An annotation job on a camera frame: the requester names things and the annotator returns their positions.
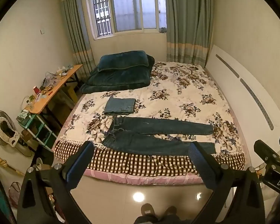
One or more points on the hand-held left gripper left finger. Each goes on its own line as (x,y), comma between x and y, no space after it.
(79,165)

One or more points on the white headboard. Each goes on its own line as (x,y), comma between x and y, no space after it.
(247,86)

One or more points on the wooden broom stick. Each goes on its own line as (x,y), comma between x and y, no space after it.
(7,164)

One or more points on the window with white frame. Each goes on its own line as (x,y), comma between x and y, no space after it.
(128,9)

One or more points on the dark teal quilt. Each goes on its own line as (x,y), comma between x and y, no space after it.
(116,80)

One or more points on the floral bedsheet with checked border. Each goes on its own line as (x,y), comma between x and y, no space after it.
(177,93)

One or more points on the person's left shoe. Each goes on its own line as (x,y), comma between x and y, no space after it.
(147,210)

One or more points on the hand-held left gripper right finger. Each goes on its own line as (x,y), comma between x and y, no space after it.
(200,164)

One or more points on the pink striped mattress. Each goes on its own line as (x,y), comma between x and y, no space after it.
(142,179)

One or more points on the blue denim pants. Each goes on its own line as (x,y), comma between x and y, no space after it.
(120,106)
(140,143)

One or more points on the teal storage shelf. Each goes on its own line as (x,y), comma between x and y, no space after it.
(40,130)

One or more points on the standing fan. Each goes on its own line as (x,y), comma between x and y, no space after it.
(4,130)

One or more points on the wooden folding desk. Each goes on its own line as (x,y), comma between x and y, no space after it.
(53,93)

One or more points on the red cup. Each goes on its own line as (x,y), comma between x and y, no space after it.
(36,91)

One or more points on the white slippers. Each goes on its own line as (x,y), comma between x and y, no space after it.
(38,163)

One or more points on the folded blue denim pants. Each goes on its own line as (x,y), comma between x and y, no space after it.
(120,106)

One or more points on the person's right shoe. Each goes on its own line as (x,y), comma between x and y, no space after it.
(170,211)

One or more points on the cardboard box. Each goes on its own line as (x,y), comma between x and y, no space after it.
(70,93)

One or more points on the green striped curtain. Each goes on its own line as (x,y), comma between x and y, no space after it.
(77,28)
(189,23)

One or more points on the red mesh basket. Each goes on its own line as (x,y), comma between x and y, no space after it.
(15,194)

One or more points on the small potted plant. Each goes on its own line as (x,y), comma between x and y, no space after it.
(162,29)

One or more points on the dark teal pillow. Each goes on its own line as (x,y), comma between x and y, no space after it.
(122,60)

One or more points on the person's shoe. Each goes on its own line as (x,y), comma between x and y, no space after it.
(170,211)
(147,210)

